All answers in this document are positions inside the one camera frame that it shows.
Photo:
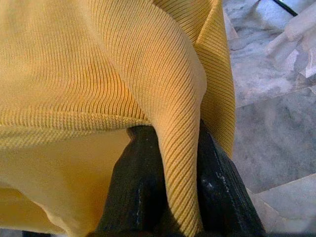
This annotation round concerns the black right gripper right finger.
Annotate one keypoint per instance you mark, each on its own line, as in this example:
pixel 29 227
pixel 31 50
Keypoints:
pixel 222 197

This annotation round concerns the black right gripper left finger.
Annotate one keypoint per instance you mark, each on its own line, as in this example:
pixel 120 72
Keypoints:
pixel 133 192

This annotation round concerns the black metal drying rack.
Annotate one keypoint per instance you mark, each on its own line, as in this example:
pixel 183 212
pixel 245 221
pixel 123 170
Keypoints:
pixel 286 7

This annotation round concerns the white t-shirt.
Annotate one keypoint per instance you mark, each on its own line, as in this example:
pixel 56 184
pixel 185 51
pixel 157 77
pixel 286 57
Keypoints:
pixel 301 27

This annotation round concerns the yellow printed shirt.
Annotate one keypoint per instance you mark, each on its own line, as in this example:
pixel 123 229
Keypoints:
pixel 86 74

